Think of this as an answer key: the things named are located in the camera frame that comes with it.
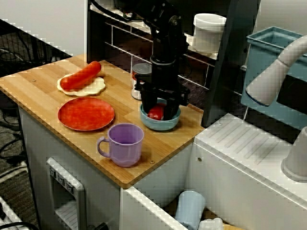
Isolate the white scalloped toy dough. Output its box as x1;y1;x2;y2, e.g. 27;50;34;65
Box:
57;76;106;98

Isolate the white crumpled object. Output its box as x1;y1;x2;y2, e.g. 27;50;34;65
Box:
198;217;225;230

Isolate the light blue bowl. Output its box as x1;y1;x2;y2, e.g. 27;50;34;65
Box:
140;103;181;131

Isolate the white toy kitchen cabinet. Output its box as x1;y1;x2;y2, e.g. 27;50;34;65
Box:
18;105;307;230

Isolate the purple plastic mug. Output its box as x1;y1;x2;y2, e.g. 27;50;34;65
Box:
96;123;144;168

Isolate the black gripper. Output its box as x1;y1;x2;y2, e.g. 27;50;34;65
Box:
133;64;192;120

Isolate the red toy food piece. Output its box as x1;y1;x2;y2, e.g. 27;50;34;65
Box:
147;103;166;121

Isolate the light blue plastic cup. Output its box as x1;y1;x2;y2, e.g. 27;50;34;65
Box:
174;190;206;230

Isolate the red toy sausage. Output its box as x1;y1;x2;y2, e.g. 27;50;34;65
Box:
59;61;102;92

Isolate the tomato soup can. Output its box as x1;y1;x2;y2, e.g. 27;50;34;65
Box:
131;63;153;101

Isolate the blue plastic dish bin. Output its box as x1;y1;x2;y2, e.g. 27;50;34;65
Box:
240;26;307;131

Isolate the red round plate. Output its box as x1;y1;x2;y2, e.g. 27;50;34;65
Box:
58;97;116;131

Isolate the large white lidded jar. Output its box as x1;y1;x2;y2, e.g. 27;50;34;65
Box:
192;13;227;54

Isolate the grey toy faucet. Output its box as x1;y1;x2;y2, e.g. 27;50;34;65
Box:
245;35;307;183

